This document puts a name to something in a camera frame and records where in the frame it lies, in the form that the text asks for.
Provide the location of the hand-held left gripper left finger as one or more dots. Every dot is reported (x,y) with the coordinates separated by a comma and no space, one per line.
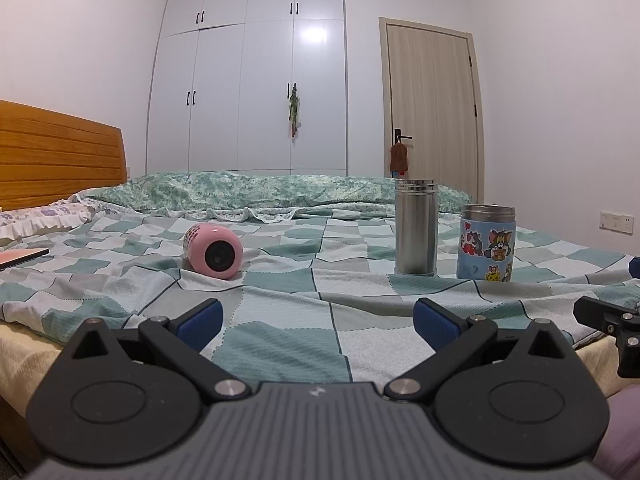
(201,321)

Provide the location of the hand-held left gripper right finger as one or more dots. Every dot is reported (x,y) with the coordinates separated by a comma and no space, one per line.
(434,322)

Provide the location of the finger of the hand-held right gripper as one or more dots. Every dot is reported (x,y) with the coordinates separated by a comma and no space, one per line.
(612,322)
(635,266)

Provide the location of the pink cup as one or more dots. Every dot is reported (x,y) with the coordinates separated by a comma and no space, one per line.
(212,252)

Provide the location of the blue cartoon print cup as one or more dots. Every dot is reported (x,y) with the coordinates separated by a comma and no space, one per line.
(486,245)

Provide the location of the tall stainless steel cup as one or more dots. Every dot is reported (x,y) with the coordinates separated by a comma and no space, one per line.
(416,230)

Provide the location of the checkered green bed sheet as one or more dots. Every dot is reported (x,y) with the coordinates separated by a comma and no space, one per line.
(280,310)

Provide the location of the purple cloth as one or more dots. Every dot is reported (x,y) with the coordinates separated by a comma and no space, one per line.
(620,435)

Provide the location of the green floral quilt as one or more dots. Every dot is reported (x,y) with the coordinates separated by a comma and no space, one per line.
(280,191)

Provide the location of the brown plush pendant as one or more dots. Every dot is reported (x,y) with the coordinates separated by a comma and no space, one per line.
(399,157)

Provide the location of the beige mattress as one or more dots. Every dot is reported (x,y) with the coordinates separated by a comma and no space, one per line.
(25,360)

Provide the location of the flat pink book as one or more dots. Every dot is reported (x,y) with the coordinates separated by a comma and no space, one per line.
(22,257)

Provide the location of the floral pillow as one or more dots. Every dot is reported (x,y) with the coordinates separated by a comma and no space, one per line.
(40,217)

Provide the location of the light wooden door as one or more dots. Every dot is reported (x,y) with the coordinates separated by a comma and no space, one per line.
(432,105)

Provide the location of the wooden headboard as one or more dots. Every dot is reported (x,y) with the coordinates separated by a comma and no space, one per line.
(55,155)

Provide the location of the green hanging ornament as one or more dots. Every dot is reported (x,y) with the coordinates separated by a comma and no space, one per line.
(294,110)

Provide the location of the white wardrobe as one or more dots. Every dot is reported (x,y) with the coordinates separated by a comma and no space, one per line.
(240,75)

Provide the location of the white wall socket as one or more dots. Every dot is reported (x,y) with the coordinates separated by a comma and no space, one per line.
(616,221)

